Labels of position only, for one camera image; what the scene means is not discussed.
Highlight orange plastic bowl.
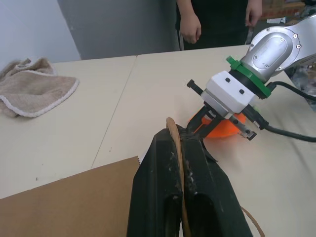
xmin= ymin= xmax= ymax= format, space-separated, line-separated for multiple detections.
xmin=187 ymin=112 xmax=246 ymax=139

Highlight beige towel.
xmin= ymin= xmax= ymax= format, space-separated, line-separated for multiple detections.
xmin=0 ymin=57 xmax=80 ymax=118

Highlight person in black clothes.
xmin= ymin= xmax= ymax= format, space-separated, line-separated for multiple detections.
xmin=175 ymin=0 xmax=250 ymax=51

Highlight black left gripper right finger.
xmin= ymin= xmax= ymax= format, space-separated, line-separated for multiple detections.
xmin=176 ymin=125 xmax=255 ymax=237

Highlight person's right hand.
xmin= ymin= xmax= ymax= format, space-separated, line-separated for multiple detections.
xmin=180 ymin=9 xmax=202 ymax=45

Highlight cardboard boxes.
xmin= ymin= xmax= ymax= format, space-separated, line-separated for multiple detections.
xmin=261 ymin=0 xmax=316 ymax=19

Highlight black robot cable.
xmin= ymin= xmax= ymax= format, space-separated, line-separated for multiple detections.
xmin=244 ymin=80 xmax=316 ymax=143

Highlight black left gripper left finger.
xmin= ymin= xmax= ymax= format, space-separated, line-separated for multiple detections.
xmin=126 ymin=127 xmax=185 ymax=237

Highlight person's left hand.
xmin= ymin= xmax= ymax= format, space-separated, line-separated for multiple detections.
xmin=244 ymin=0 xmax=263 ymax=27

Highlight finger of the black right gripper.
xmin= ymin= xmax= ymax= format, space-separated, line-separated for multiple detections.
xmin=197 ymin=117 xmax=225 ymax=140
xmin=187 ymin=106 xmax=213 ymax=133

